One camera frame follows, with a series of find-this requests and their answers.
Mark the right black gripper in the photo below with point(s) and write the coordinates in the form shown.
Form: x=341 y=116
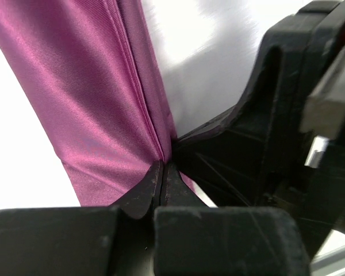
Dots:
x=304 y=158

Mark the purple cloth napkin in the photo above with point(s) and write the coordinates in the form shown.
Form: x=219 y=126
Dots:
x=89 y=71

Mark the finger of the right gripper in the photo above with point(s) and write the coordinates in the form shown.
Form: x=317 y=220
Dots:
x=225 y=156

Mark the aluminium rail frame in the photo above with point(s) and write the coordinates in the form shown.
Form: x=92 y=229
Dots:
x=332 y=263

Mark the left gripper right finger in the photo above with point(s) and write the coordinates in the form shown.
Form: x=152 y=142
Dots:
x=194 y=239

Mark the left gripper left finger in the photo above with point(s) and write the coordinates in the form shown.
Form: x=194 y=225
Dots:
x=104 y=240

